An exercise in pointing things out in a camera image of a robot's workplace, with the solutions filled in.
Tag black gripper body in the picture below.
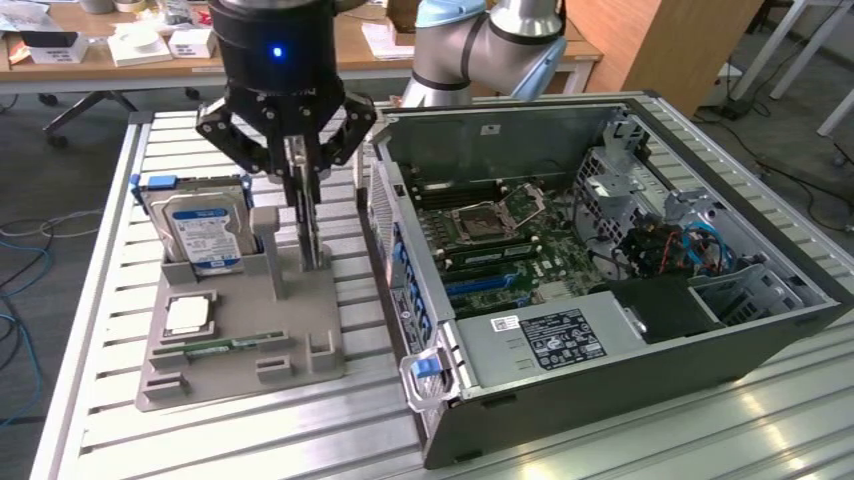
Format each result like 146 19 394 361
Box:
209 2 350 137

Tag black Nvidia graphics card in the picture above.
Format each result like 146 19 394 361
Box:
284 135 324 274

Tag small white box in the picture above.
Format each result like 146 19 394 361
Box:
166 28 218 59

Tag white paper stack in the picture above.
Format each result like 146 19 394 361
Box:
362 22 417 61

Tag hard disk with blue carrier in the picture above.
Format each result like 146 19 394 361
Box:
129 172 262 277

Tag clear plastic bag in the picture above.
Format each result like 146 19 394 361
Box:
163 0 199 25

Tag cardboard box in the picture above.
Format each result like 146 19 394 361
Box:
386 0 424 36

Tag white box with round lid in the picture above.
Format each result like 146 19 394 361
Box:
106 27 175 69

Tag black chair base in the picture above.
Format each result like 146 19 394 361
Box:
41 88 202 147

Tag CPU socket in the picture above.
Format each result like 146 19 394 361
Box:
450 202 521 246

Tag wooden desk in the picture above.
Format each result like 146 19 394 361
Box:
0 0 606 96

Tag green RAM stick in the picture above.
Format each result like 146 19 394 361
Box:
151 334 289 361
444 243 540 267

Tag metal socket cover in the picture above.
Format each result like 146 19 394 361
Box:
504 180 560 239

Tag black-topped white box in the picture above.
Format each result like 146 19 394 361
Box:
18 30 90 65

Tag silver CPU chip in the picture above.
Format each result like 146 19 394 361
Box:
166 297 217 336

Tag grey parts rack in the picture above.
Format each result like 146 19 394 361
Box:
135 205 349 414

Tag blue expansion slot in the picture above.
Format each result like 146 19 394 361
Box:
445 275 513 297

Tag loose papers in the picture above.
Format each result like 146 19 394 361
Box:
0 9 55 34

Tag perforated silver disk bay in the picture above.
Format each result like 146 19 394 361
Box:
572 144 670 222

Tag blue case latch tab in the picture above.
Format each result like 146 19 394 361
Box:
413 357 446 382

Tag wooden cabinet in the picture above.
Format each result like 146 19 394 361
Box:
560 0 767 117

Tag black fan block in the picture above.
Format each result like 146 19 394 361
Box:
613 224 687 279

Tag grey power supply unit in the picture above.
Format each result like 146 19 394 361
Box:
437 291 650 392

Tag white box with red dot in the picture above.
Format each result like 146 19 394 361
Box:
713 64 747 106

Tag open black PC case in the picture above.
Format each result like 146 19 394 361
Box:
352 89 854 471

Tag slotted silver disk bay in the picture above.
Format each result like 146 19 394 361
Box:
687 262 807 329

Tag white floor cable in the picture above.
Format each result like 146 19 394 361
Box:
0 209 106 239

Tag red wire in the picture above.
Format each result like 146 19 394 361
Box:
657 227 689 275

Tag blue floor cable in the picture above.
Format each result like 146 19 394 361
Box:
0 239 54 429

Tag blue wire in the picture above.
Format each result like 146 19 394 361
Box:
681 219 737 275

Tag white metal table frame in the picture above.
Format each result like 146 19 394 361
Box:
731 0 854 139

